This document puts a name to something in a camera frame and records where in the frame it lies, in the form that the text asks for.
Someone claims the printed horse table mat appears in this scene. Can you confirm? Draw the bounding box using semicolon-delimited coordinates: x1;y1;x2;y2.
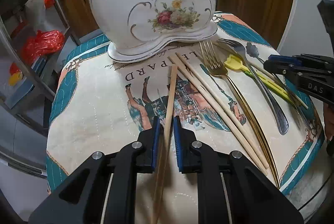
46;11;326;224

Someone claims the red plastic bag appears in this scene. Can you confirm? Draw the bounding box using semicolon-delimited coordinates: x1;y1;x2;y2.
20;30;65;65

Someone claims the yellow green plastic fork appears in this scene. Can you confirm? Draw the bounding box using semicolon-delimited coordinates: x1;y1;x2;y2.
224;54;295;105

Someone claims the metal shelf rack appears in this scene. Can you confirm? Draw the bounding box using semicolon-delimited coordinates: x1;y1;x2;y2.
1;0;79;178

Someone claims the gold fork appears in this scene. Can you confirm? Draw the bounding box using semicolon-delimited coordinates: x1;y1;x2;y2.
199;40;280;188

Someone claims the wooden chopstick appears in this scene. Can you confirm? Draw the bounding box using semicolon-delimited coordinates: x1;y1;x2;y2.
151;64;178;223
168;55;269;176
175;52;270;170

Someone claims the white floral ceramic utensil holder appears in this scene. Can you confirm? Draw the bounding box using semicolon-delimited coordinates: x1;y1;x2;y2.
89;0;217;63

